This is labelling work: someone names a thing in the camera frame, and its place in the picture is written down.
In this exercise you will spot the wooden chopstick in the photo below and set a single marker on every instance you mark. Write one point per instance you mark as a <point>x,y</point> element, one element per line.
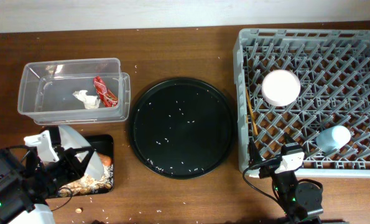
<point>253,121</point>

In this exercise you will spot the grey plate with food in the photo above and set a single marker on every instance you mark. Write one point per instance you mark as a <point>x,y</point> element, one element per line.
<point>70,138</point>

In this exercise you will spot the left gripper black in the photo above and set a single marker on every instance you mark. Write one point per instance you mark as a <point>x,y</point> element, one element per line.
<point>68,158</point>

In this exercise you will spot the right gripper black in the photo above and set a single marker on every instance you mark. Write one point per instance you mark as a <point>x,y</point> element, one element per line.
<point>255,155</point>

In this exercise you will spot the clear plastic bin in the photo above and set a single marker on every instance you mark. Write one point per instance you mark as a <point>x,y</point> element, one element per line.
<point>47,88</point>

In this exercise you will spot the round black tray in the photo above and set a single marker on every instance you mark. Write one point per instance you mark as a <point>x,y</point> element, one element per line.
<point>182,128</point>

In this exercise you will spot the red snack wrapper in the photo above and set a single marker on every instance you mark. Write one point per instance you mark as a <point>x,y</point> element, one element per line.
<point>106,96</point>

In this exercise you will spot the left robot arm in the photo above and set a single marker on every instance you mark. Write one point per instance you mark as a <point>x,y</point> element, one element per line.
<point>26,181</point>

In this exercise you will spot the white tissue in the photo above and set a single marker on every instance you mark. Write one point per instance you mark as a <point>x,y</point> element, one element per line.
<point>90,102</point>

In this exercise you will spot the orange carrot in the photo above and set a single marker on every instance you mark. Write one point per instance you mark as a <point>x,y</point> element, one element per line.
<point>105,160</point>

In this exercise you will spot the white pink bowl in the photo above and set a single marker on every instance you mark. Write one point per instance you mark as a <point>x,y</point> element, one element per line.
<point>280,87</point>

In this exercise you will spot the black rectangular tray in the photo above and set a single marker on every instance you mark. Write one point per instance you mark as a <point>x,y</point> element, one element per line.
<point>103,144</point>

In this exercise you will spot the spilled rice and peanuts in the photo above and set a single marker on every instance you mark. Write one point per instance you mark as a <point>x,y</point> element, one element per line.
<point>89,185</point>

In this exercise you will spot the grey dishwasher rack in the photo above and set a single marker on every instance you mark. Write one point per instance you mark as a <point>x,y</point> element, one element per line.
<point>333,67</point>

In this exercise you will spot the light blue cup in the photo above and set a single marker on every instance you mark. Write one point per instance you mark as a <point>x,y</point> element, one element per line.
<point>333,138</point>

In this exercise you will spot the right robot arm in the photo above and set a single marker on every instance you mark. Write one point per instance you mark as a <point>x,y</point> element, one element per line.
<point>299,199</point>

